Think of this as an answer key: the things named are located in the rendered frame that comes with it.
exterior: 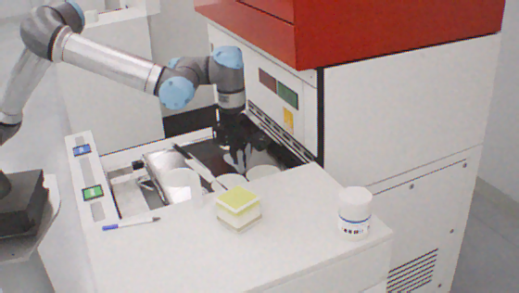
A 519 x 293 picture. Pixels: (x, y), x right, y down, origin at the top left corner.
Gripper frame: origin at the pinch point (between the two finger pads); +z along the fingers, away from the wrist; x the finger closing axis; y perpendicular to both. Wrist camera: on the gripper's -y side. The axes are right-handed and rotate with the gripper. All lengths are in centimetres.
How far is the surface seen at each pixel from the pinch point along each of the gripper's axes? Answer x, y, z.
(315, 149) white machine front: -7.0, -18.9, -8.5
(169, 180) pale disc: 13.6, 16.8, 1.2
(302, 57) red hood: -4.1, -17.3, -34.5
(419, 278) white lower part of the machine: -49, -43, 64
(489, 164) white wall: -161, -48, 70
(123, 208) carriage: 28.6, 20.7, 3.2
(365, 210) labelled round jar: 16.3, -43.8, -13.1
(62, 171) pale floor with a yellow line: -46, 203, 91
